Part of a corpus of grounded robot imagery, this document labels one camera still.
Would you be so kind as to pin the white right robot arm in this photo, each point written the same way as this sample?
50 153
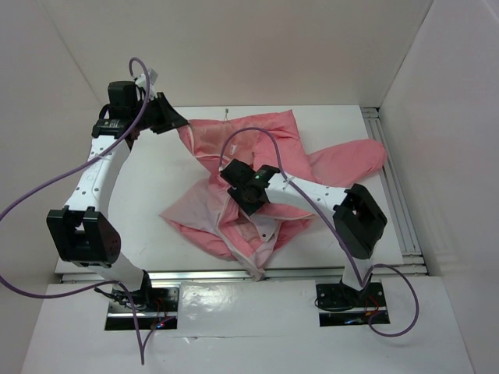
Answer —
352 215

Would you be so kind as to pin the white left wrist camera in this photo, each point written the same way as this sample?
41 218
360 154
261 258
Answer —
147 77

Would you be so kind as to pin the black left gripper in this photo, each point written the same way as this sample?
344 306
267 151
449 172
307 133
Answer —
170 116

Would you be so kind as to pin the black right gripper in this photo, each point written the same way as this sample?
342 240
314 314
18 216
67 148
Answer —
249 207

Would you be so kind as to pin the pink zip-up jacket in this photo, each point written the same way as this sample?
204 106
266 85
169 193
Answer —
207 216

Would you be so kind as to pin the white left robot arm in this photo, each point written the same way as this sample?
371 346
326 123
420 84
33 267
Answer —
81 230

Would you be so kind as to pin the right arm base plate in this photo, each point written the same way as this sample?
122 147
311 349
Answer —
341 306

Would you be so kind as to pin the aluminium front rail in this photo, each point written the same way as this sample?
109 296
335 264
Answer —
218 274

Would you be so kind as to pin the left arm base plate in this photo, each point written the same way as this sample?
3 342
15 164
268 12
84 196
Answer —
160 312

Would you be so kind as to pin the aluminium right side rails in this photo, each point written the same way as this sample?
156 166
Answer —
400 216

